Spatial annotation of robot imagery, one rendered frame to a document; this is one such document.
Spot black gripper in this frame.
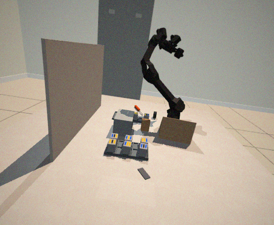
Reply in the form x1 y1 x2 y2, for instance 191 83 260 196
164 42 184 59

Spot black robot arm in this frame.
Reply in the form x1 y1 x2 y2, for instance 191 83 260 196
141 28 185 120

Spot beige flat panel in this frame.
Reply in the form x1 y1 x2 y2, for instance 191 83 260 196
41 38 104 161

